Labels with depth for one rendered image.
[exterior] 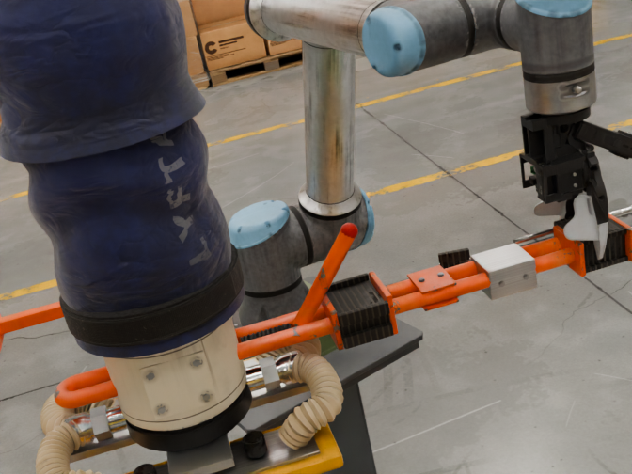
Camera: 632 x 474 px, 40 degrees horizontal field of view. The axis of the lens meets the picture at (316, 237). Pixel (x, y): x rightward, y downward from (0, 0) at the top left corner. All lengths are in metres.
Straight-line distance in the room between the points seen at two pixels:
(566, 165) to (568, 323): 2.34
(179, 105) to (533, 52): 0.45
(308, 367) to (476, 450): 1.80
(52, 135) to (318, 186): 1.10
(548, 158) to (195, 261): 0.49
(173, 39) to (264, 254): 1.08
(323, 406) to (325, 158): 0.90
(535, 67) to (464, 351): 2.33
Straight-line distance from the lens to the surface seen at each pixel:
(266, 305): 2.02
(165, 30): 0.93
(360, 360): 2.02
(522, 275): 1.20
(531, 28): 1.12
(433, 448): 2.93
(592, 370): 3.22
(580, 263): 1.22
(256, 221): 1.97
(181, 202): 0.98
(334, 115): 1.83
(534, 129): 1.15
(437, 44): 1.15
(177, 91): 0.96
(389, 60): 1.14
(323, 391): 1.10
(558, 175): 1.17
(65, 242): 1.00
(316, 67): 1.77
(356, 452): 2.29
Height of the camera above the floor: 1.84
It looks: 24 degrees down
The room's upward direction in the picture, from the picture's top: 12 degrees counter-clockwise
